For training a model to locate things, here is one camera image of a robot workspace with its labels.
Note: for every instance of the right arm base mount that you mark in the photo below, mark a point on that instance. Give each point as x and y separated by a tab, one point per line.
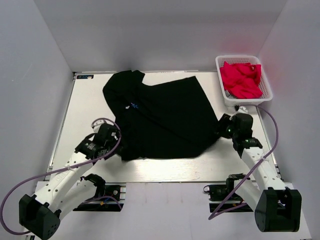
230	200

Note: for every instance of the black t shirt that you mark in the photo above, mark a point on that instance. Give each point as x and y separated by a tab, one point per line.
171	120

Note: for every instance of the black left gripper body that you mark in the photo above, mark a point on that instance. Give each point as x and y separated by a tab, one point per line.
111	144

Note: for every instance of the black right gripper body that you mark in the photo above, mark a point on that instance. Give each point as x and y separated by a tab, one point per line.
226	127

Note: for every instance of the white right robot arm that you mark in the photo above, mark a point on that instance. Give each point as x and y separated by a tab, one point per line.
276	207

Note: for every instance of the white perforated plastic basket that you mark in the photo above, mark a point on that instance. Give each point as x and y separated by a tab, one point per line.
230	100

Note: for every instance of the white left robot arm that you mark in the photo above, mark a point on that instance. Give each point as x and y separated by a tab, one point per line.
43	212

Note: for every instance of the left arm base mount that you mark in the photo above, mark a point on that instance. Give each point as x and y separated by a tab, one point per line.
111	199

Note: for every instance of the blue label sticker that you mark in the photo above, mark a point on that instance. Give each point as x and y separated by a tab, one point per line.
85	76

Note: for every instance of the white front cover panel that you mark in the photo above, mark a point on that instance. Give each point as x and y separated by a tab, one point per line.
167	211

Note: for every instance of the red t shirt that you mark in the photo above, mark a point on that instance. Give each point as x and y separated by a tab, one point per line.
242	80

